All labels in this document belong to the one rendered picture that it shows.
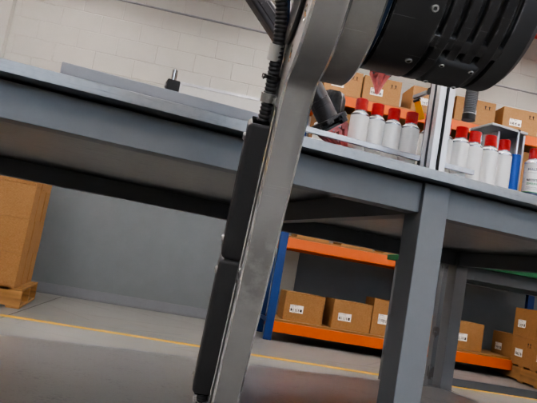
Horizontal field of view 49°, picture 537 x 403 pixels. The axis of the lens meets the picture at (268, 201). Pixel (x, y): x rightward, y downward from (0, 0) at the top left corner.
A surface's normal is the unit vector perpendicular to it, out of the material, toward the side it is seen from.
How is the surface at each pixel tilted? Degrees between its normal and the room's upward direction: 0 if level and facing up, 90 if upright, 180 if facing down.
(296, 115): 115
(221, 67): 90
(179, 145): 90
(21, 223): 90
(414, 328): 90
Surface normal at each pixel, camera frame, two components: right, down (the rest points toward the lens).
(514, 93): 0.14, -0.09
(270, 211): 0.05, 0.34
